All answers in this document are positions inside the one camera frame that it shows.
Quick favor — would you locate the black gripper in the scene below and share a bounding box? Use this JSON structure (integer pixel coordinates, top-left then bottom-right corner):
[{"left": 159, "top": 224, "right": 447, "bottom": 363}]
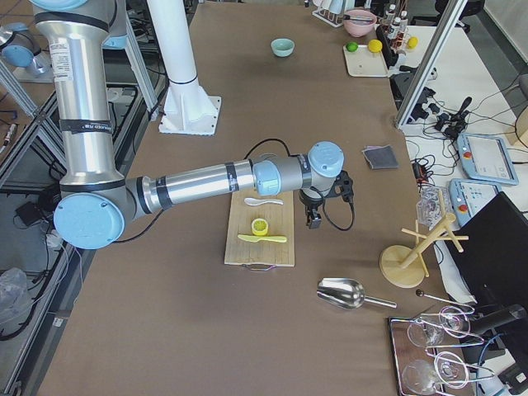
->
[{"left": 299, "top": 187, "right": 324, "bottom": 229}]

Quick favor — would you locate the white ceramic spoon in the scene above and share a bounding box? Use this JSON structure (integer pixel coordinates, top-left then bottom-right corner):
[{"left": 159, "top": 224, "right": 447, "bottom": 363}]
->
[{"left": 243, "top": 197, "right": 284, "bottom": 206}]

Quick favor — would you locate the light green bowl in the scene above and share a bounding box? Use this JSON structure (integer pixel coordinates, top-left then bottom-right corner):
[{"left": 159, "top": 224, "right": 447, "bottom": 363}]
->
[{"left": 271, "top": 38, "right": 295, "bottom": 58}]

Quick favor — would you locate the pink bowl with ice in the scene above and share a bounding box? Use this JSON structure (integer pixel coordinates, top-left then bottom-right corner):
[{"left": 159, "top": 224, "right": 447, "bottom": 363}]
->
[{"left": 343, "top": 9, "right": 377, "bottom": 37}]

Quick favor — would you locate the wooden cutting board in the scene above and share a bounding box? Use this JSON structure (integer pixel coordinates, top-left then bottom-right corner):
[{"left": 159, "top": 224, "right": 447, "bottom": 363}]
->
[{"left": 224, "top": 190, "right": 295, "bottom": 266}]

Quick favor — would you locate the lemon half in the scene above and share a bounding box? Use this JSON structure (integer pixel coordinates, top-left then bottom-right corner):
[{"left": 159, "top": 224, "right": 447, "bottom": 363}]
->
[{"left": 251, "top": 218, "right": 269, "bottom": 236}]

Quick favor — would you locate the yellow plastic knife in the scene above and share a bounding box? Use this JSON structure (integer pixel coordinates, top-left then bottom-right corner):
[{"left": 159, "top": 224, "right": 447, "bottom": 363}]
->
[{"left": 237, "top": 234, "right": 288, "bottom": 243}]

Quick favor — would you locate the metal scoop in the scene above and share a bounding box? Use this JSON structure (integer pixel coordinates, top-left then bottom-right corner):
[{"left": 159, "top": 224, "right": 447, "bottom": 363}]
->
[{"left": 317, "top": 277, "right": 398, "bottom": 309}]

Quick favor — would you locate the grey folded cloth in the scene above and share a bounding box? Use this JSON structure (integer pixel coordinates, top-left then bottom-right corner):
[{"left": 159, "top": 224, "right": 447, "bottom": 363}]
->
[{"left": 362, "top": 145, "right": 399, "bottom": 170}]

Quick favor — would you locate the wooden cup stand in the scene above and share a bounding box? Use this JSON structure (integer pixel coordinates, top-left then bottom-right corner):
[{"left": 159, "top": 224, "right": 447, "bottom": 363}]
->
[{"left": 379, "top": 191, "right": 469, "bottom": 288}]

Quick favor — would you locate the teach pendant near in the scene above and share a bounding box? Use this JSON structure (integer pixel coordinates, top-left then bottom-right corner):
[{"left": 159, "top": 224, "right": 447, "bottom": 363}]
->
[{"left": 449, "top": 178, "right": 502, "bottom": 226}]

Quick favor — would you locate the teach pendant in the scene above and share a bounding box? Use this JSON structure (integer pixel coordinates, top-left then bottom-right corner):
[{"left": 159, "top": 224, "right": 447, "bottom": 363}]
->
[
  {"left": 449, "top": 178, "right": 502, "bottom": 226},
  {"left": 456, "top": 132, "right": 519, "bottom": 186}
]

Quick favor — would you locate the cream tray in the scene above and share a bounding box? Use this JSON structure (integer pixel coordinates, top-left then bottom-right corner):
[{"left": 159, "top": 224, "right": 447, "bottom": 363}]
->
[{"left": 342, "top": 45, "right": 389, "bottom": 78}]

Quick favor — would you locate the green lime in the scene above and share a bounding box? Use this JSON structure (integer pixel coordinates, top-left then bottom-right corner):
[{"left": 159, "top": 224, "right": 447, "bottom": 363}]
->
[{"left": 346, "top": 42, "right": 358, "bottom": 52}]

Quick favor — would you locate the yellow lemon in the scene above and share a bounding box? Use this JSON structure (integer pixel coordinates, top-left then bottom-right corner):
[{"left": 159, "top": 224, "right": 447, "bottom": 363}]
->
[{"left": 367, "top": 40, "right": 383, "bottom": 54}]

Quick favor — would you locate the teach pendant far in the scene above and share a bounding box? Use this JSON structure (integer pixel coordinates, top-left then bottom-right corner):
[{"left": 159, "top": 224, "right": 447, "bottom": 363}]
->
[{"left": 456, "top": 132, "right": 519, "bottom": 186}]

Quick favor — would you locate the black monitor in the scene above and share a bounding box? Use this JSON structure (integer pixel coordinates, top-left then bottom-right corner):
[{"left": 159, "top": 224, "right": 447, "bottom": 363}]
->
[{"left": 450, "top": 192, "right": 527, "bottom": 307}]

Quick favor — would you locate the wine glass rack tray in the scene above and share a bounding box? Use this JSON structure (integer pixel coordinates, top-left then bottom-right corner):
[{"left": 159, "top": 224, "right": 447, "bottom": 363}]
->
[{"left": 388, "top": 305, "right": 494, "bottom": 395}]

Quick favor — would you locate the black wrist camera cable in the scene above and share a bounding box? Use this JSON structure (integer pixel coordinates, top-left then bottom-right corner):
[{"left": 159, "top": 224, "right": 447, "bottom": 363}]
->
[{"left": 243, "top": 139, "right": 356, "bottom": 232}]

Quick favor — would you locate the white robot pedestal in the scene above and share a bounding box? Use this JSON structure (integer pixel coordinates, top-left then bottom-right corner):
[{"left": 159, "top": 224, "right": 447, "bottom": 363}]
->
[{"left": 148, "top": 0, "right": 221, "bottom": 136}]

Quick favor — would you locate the aluminium frame post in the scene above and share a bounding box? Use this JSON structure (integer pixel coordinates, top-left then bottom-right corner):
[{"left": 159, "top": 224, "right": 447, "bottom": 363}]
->
[{"left": 394, "top": 0, "right": 467, "bottom": 129}]

